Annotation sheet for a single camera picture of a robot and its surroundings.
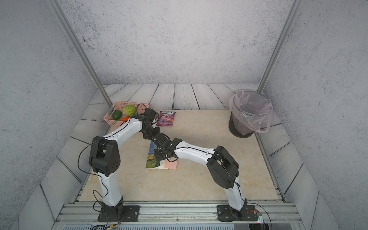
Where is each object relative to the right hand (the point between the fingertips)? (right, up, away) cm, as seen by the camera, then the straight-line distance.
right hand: (157, 155), depth 85 cm
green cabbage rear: (-28, +29, +28) cm, 49 cm away
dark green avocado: (-38, +25, +29) cm, 54 cm away
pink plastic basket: (-23, +31, +34) cm, 51 cm away
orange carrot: (-32, +22, +29) cm, 48 cm away
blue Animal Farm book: (-4, -5, +3) cm, 7 cm away
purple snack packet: (+1, +22, +29) cm, 37 cm away
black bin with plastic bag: (+62, +27, +16) cm, 69 cm away
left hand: (0, +10, +10) cm, 14 cm away
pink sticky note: (+7, -7, +4) cm, 11 cm away
